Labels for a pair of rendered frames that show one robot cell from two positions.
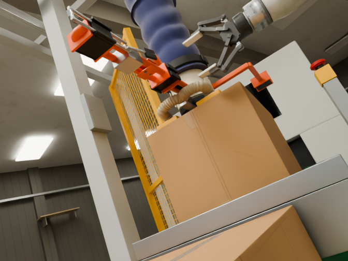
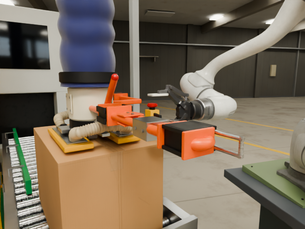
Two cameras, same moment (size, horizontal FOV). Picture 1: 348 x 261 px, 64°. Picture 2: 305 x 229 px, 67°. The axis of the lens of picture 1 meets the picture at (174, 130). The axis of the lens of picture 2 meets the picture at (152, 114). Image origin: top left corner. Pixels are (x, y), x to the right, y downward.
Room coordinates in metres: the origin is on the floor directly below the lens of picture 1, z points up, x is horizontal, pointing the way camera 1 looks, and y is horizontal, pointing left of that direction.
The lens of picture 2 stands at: (0.40, 0.50, 1.21)
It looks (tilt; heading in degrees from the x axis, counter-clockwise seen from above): 9 degrees down; 304
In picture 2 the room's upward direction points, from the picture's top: straight up
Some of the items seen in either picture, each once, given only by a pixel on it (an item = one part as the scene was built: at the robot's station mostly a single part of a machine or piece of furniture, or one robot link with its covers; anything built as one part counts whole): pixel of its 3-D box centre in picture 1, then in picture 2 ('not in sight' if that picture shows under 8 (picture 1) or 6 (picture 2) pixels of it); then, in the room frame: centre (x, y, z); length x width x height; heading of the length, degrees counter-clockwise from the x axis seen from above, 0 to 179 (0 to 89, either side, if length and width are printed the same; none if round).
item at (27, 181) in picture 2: not in sight; (13, 150); (2.39, -0.40, 0.60); 1.60 x 0.11 x 0.09; 157
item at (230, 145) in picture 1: (237, 164); (91, 175); (1.20, -0.19, 0.75); 0.60 x 0.40 x 0.40; 157
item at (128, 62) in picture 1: (127, 60); (150, 127); (0.70, 0.05, 1.09); 0.07 x 0.07 x 0.04; 66
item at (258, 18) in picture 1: (256, 15); (200, 109); (0.74, -0.37, 1.08); 0.09 x 0.06 x 0.09; 156
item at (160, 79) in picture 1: (163, 78); (114, 113); (0.90, -0.04, 1.09); 0.10 x 0.08 x 0.06; 66
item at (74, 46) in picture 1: (90, 41); (184, 138); (0.58, 0.11, 1.09); 0.08 x 0.07 x 0.05; 156
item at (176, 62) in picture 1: (184, 73); (89, 77); (1.13, -0.14, 1.21); 0.23 x 0.23 x 0.04
